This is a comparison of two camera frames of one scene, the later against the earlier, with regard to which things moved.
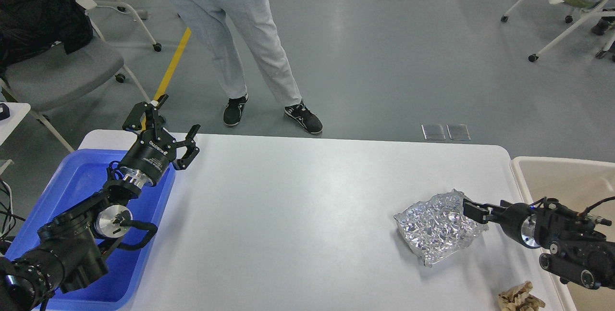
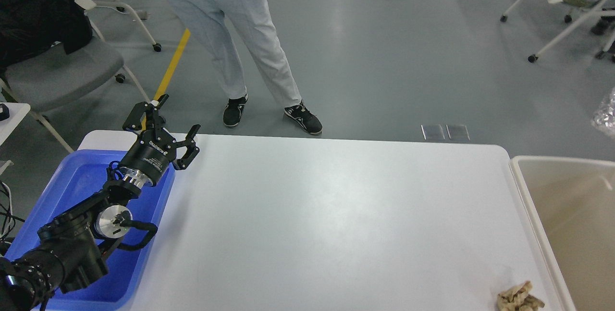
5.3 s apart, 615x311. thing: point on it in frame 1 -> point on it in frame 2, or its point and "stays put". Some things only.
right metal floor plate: x=458 y=132 stays put
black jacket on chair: x=39 y=9 stays put
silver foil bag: x=439 y=225 -> x=603 y=119
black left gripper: x=148 y=159 stays put
